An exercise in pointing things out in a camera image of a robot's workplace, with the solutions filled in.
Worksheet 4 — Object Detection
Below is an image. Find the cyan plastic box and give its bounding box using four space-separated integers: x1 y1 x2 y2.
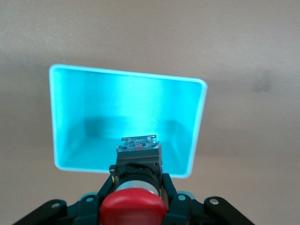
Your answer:
48 63 208 180

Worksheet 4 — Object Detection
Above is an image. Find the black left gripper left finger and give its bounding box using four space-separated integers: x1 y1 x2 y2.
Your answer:
13 172 119 225

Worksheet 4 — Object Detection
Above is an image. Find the red push button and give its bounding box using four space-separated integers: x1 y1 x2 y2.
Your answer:
99 134 168 225

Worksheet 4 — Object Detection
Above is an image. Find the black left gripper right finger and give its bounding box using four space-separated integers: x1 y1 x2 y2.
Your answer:
160 172 256 225

